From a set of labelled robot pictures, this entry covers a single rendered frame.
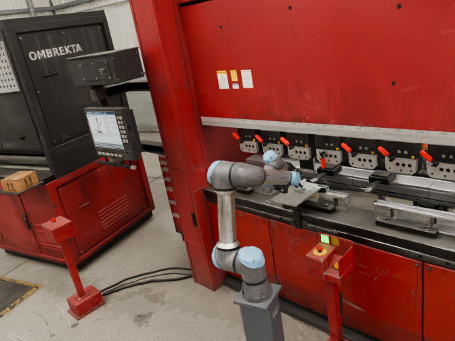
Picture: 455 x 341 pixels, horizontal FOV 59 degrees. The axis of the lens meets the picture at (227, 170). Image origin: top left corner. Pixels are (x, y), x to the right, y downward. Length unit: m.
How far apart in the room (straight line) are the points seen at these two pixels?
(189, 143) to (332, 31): 1.28
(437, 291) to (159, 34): 2.14
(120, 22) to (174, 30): 6.06
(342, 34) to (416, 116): 0.52
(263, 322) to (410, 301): 0.81
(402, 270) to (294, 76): 1.17
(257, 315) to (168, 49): 1.73
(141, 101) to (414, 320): 7.44
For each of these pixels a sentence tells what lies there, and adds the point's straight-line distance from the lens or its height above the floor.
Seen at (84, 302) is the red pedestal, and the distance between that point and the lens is 3.59.
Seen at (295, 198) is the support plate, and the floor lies 1.00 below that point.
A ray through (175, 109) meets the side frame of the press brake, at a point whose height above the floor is 1.51.
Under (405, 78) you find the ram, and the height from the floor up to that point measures 1.64.
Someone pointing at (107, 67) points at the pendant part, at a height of 1.86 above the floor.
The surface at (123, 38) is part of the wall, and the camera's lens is 8.88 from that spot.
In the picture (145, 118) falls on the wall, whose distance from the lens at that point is 8.99.
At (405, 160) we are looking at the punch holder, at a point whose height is 1.25.
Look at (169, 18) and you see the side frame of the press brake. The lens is 2.81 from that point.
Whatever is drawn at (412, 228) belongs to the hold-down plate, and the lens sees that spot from 2.23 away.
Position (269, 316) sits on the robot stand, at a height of 0.70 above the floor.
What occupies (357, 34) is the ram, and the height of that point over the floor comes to 1.85.
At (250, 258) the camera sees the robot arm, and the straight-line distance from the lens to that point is 1.87.
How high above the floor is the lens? 2.02
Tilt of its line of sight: 20 degrees down
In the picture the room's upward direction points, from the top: 10 degrees counter-clockwise
